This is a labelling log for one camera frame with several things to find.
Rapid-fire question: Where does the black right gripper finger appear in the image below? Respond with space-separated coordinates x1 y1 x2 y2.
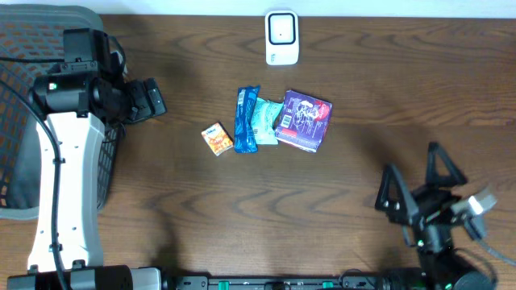
375 164 419 226
425 142 468 188

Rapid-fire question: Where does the blue cookie pack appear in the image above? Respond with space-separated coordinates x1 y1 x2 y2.
234 85 260 154

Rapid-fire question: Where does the purple snack package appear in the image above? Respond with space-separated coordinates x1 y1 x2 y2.
275 90 332 153

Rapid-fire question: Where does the mint green snack packet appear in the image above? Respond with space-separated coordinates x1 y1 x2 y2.
251 97 283 145

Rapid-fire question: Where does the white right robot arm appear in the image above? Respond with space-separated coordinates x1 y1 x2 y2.
375 142 497 289

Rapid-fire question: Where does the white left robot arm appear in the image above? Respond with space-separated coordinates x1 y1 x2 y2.
7 28 168 289

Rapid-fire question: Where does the small orange box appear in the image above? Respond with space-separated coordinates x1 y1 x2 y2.
202 122 233 156

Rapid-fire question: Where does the grey mesh basket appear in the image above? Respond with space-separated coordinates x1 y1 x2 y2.
1 4 103 220

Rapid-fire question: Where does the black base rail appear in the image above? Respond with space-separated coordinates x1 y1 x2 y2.
160 272 404 290

